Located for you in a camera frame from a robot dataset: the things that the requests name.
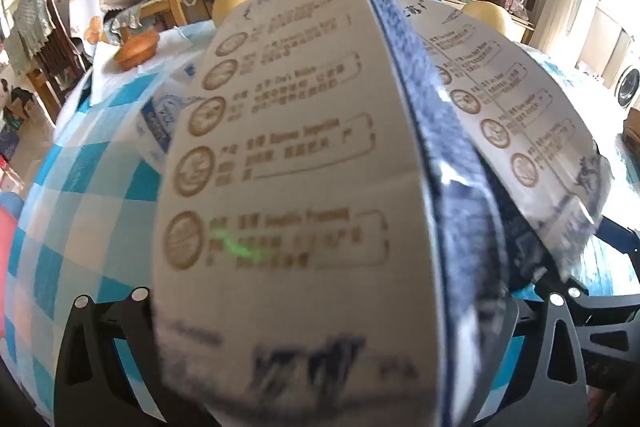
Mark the white blue printed wrapper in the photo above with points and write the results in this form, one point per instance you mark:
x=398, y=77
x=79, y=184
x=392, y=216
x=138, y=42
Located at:
x=160, y=122

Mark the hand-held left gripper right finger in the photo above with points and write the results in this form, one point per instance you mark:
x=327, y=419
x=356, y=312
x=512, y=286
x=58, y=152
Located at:
x=579, y=372

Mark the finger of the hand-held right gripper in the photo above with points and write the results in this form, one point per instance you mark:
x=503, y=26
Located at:
x=622, y=237
x=610, y=307

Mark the white cloth orange print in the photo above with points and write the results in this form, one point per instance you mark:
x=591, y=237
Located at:
x=87, y=17

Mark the white paper napkin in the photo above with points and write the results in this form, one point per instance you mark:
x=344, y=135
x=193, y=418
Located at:
x=165, y=52

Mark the white washing machine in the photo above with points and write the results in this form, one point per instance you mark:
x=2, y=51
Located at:
x=629, y=87

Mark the person's dark clothing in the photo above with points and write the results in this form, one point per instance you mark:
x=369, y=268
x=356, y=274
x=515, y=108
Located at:
x=617, y=397

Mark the pink plastic basin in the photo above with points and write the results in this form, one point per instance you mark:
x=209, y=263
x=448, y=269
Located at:
x=7, y=272

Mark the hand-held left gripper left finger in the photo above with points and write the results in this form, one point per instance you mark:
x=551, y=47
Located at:
x=122, y=307

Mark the small brown bun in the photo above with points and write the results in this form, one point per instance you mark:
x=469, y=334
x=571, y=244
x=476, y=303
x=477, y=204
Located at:
x=135, y=49

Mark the grey lace cloth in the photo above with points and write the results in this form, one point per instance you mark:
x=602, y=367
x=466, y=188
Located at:
x=30, y=22

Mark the white printed snack bag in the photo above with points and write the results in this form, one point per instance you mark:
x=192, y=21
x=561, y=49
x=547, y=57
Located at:
x=300, y=157
x=525, y=107

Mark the blue white checked tablecloth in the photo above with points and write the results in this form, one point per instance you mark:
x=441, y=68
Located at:
x=90, y=187

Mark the dark wooden chair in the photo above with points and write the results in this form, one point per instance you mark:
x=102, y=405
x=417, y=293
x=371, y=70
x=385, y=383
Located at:
x=60, y=57

